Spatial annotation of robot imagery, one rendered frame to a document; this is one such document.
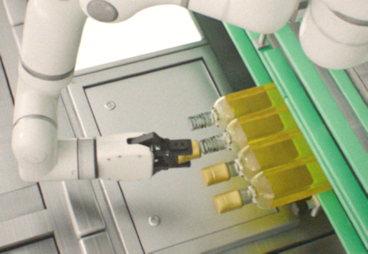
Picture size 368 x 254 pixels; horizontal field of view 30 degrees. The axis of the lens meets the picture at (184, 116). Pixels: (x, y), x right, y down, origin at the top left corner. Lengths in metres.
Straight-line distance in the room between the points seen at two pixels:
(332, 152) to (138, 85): 0.48
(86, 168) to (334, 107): 0.44
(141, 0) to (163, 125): 0.59
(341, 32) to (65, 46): 0.39
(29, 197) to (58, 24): 0.52
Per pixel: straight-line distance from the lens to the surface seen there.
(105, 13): 0.90
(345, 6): 0.80
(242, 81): 1.57
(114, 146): 1.20
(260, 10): 0.84
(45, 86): 1.05
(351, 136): 1.17
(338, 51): 0.87
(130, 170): 1.23
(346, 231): 1.27
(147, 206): 1.34
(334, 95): 1.21
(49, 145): 1.14
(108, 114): 1.45
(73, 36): 0.99
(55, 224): 1.35
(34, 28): 0.99
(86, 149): 1.21
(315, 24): 0.86
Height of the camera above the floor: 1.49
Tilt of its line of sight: 15 degrees down
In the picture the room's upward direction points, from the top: 105 degrees counter-clockwise
